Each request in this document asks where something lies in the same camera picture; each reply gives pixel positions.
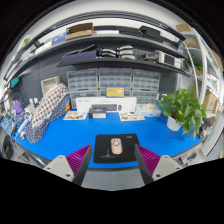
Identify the green potted plant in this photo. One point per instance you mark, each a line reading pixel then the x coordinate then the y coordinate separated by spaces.
pixel 181 106

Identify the clear plastic box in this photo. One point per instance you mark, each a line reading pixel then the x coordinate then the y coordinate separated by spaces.
pixel 148 110

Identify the black mouse pad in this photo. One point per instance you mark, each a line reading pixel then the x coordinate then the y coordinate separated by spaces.
pixel 101 148

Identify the yellow and blue card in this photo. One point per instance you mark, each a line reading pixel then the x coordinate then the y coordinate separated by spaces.
pixel 115 92

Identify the white slotted basket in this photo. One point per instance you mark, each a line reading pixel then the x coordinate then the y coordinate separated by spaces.
pixel 50 83

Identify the teal object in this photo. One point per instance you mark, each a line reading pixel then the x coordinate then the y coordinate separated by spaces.
pixel 15 82

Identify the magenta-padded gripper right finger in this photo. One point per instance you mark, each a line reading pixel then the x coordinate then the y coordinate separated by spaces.
pixel 166 166

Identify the purple object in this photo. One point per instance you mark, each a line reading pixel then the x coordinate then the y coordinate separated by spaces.
pixel 17 107

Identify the navy polka dot cloth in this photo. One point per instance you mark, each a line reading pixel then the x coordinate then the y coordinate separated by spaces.
pixel 36 133

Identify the white rack shelf unit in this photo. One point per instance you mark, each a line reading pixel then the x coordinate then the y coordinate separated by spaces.
pixel 208 76

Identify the white keyboard box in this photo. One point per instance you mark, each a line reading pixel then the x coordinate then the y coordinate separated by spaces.
pixel 86 103

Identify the red blue checkered cloth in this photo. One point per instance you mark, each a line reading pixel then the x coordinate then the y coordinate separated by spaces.
pixel 50 103

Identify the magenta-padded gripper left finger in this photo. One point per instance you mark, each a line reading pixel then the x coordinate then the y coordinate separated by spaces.
pixel 58 166

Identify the small dark box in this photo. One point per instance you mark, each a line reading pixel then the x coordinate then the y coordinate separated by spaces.
pixel 97 113

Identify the yellow object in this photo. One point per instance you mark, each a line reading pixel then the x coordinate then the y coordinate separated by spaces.
pixel 67 107

